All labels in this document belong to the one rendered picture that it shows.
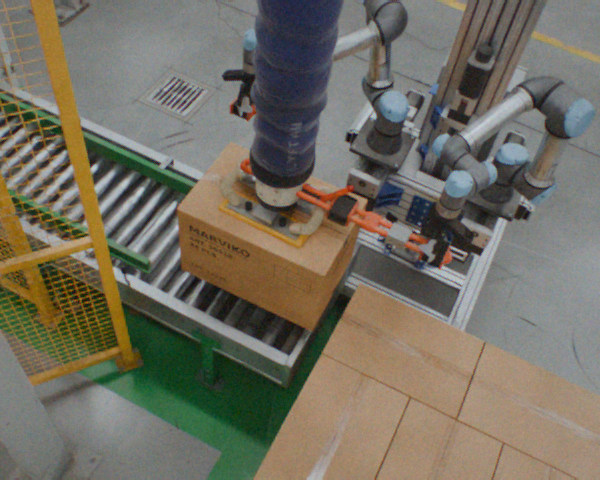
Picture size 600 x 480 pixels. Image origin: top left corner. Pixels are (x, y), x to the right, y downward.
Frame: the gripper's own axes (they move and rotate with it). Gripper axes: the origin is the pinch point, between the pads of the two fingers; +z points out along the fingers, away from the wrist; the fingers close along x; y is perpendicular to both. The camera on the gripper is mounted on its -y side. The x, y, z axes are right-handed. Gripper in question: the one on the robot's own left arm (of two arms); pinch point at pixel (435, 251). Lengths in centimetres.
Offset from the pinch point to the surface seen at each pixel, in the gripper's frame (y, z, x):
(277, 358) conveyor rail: 38, 62, 33
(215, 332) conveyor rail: 66, 63, 34
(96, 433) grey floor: 101, 122, 78
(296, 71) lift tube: 55, -57, 10
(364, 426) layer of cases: -4, 67, 39
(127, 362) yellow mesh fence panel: 109, 118, 44
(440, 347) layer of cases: -19, 66, -9
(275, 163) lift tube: 58, -19, 11
